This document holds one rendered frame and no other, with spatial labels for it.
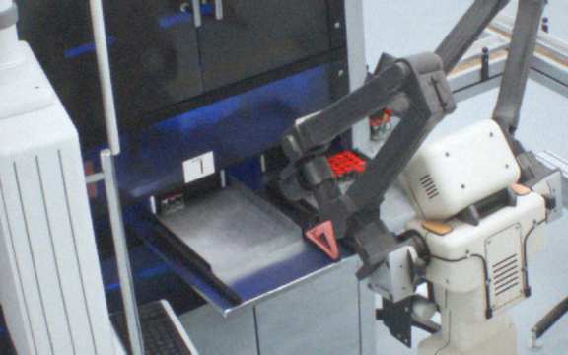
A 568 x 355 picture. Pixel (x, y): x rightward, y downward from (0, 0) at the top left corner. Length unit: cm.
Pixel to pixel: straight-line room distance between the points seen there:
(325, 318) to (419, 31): 290
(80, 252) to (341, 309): 144
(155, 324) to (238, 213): 44
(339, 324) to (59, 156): 162
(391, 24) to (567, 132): 139
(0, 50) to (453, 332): 114
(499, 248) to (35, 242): 94
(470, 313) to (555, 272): 197
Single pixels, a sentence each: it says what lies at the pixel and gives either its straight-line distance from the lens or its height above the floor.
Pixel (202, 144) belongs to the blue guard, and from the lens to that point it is 332.
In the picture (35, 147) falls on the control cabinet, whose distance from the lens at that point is 244.
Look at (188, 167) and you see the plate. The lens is 332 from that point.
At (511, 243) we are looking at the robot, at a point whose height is 117.
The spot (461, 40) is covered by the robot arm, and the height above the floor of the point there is 143.
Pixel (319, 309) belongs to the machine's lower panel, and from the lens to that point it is 380.
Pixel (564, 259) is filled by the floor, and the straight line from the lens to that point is 476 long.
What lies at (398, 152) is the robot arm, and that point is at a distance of 252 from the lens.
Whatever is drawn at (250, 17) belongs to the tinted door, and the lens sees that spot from 327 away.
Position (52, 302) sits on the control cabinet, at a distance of 262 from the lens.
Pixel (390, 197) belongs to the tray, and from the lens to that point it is 342.
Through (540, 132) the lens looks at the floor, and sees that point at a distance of 557.
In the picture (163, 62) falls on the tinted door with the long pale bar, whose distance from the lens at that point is 318.
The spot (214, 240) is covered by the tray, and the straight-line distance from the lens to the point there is 330.
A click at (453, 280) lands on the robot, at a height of 115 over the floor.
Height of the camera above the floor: 267
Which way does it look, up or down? 30 degrees down
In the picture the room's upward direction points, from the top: 4 degrees counter-clockwise
